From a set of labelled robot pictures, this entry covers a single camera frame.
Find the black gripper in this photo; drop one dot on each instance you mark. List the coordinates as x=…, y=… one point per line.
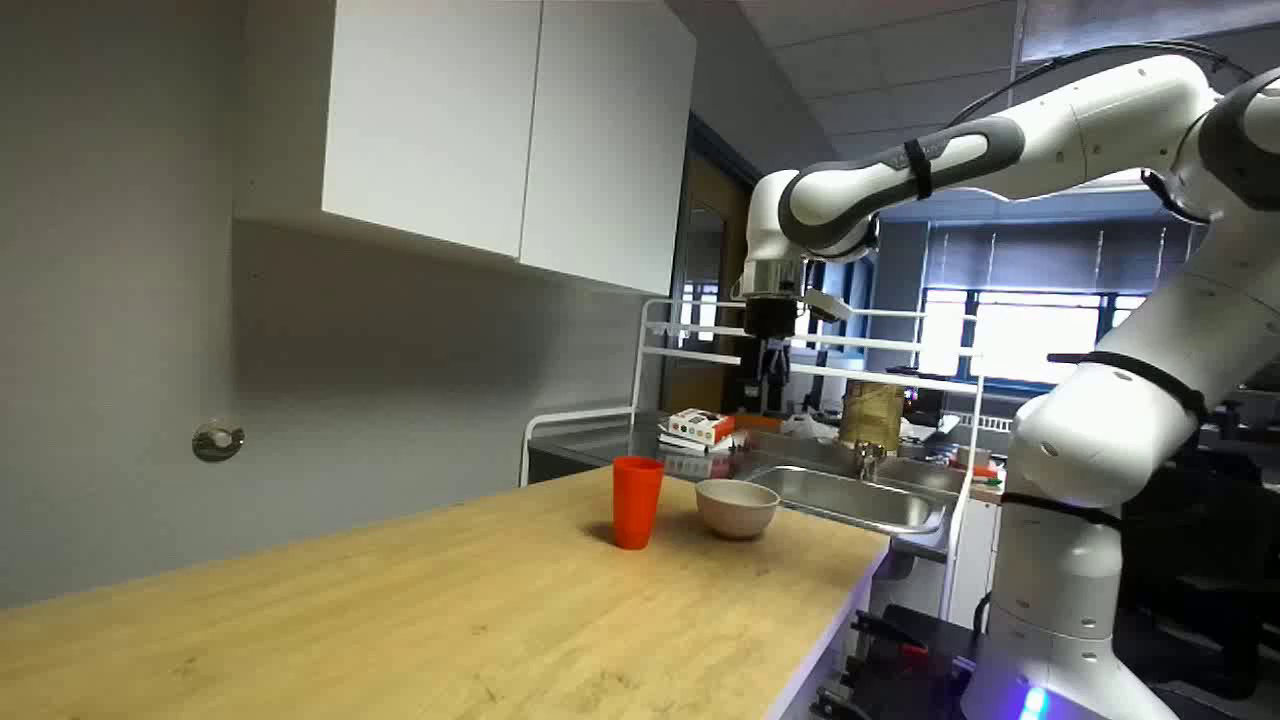
x=770, y=332

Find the orange plastic cup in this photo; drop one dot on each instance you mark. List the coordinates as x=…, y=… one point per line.
x=637, y=504

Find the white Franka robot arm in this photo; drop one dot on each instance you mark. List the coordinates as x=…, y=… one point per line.
x=1104, y=442

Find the red and white box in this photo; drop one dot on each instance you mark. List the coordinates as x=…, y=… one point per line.
x=697, y=430

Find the brown paper bag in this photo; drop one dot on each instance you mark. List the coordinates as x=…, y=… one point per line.
x=872, y=416

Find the stainless steel sink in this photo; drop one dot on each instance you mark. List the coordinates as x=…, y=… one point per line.
x=855, y=501

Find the dark framed door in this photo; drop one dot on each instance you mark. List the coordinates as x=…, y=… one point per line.
x=707, y=253

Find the window with blinds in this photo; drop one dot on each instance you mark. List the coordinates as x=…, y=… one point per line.
x=1026, y=322

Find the black equipment under counter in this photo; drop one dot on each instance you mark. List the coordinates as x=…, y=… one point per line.
x=893, y=662

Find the black office chair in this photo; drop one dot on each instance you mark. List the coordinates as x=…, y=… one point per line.
x=1203, y=561

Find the white wall cabinet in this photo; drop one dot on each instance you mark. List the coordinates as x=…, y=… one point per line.
x=506, y=135

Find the round metal wall knob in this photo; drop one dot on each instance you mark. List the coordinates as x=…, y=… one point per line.
x=216, y=442

